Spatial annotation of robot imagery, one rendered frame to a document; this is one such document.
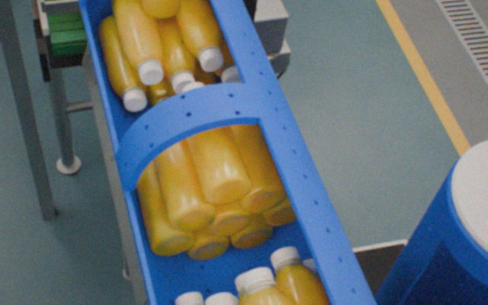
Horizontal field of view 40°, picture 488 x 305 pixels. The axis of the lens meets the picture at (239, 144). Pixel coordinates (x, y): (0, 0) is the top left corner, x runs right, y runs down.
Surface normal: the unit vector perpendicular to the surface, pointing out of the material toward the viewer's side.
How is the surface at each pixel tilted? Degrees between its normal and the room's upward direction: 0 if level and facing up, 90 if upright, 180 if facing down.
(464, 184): 0
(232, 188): 90
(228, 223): 90
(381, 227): 0
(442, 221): 90
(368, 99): 0
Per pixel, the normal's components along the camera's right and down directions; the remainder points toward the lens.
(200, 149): -0.65, -0.29
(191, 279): 0.53, -0.62
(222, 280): 0.18, -0.62
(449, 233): -0.96, 0.14
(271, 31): 0.29, 0.77
